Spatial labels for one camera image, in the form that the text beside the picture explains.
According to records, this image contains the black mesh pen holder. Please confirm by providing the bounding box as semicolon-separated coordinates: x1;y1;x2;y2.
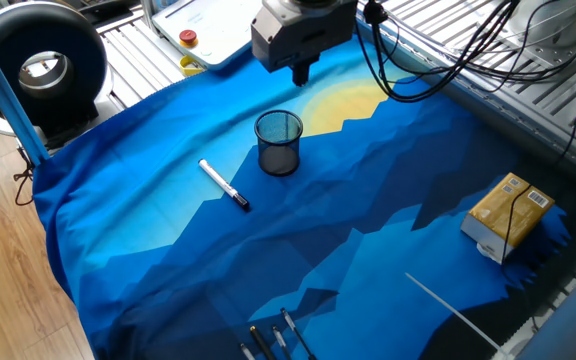
253;109;305;178

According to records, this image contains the blue metal pole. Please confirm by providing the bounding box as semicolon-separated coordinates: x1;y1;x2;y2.
0;14;52;167

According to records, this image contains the silver Schunk gripper body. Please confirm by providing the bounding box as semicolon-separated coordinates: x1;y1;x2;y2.
250;0;359;74

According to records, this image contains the black pen gold tip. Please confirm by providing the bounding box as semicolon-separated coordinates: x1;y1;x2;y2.
248;325;277;360

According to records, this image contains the yellow plastic holder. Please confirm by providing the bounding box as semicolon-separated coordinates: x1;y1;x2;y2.
178;54;207;78

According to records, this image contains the white marker pen black cap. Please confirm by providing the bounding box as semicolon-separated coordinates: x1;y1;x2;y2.
197;158;252;212

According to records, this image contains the black dangling cord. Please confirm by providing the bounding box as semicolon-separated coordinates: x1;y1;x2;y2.
12;144;37;207

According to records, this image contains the white teach pendant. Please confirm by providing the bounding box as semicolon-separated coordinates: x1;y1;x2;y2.
151;0;264;71

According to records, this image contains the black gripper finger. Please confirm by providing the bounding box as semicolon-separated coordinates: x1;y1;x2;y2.
287;55;303;88
299;52;320;86

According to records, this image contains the blue mountain print cloth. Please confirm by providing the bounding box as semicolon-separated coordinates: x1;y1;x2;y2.
32;37;572;360

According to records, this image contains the black round blower fan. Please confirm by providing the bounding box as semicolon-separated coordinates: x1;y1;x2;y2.
0;0;115;151

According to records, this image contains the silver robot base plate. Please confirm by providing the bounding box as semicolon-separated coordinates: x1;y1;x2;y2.
490;319;539;360

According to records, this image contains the yellow tissue box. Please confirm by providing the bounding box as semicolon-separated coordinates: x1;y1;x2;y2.
460;172;557;265

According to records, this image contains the thin black cable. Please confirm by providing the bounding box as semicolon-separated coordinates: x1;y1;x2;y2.
498;64;576;266

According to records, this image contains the silver aluminium rail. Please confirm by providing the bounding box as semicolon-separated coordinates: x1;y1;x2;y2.
355;0;576;179

